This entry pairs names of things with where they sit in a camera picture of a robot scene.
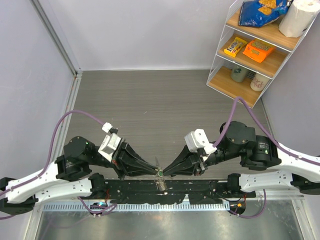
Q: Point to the green grey mug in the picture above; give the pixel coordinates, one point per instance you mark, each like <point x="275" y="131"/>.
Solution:
<point x="238" y="73"/>

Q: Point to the orange candy bag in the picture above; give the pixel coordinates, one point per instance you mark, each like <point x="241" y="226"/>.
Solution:
<point x="258" y="50"/>

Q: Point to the white printed cup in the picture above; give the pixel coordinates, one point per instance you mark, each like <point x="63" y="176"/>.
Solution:
<point x="259" y="82"/>

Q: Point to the yellow candy bag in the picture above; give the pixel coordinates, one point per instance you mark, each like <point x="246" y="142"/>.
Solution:
<point x="234" y="48"/>

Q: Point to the white paper towel roll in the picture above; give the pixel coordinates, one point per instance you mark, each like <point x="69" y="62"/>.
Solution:
<point x="299" y="16"/>

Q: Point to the white wire shelf rack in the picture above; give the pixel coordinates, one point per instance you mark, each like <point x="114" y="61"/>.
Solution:
<point x="219" y="77"/>

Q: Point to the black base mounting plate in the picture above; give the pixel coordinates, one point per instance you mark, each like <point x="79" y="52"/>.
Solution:
<point x="204" y="191"/>

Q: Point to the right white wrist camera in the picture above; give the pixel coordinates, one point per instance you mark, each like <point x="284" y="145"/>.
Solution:
<point x="196" y="140"/>

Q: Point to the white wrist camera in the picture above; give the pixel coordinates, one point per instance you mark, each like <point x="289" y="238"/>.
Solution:
<point x="196" y="140"/>
<point x="109" y="146"/>

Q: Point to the slotted cable duct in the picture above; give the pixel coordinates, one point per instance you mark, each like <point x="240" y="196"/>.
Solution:
<point x="77" y="206"/>

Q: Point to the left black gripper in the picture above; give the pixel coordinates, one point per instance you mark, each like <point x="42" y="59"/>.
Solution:
<point x="121" y="161"/>

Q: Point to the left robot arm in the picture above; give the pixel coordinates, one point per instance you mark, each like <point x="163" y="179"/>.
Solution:
<point x="70" y="176"/>

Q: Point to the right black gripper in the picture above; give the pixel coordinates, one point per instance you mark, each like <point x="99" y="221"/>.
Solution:
<point x="197" y="166"/>

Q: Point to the blue chips bag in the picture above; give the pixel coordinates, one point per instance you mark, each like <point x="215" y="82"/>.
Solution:
<point x="258" y="13"/>

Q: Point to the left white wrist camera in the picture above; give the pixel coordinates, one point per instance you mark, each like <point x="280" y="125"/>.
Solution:
<point x="109" y="146"/>

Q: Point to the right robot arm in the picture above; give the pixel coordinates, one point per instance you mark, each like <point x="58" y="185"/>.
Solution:
<point x="278" y="167"/>

